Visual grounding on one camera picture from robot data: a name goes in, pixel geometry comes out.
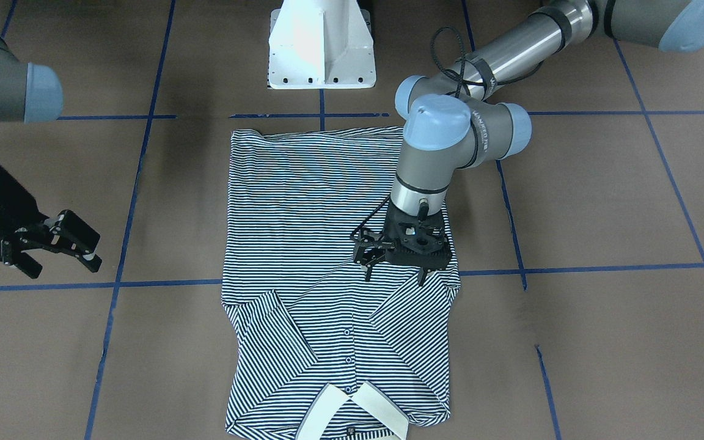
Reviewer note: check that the blue white striped polo shirt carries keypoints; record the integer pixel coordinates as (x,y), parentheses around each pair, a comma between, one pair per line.
(323,353)

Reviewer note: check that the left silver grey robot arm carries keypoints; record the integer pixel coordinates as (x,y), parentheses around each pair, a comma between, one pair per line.
(450,125)

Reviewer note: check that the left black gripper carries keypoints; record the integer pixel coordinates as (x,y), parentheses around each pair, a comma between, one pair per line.
(369,252)

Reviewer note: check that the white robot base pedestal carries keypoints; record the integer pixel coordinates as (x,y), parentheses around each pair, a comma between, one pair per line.
(321,45)

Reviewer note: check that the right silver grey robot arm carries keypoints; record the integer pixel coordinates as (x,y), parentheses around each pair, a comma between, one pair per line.
(31,93)

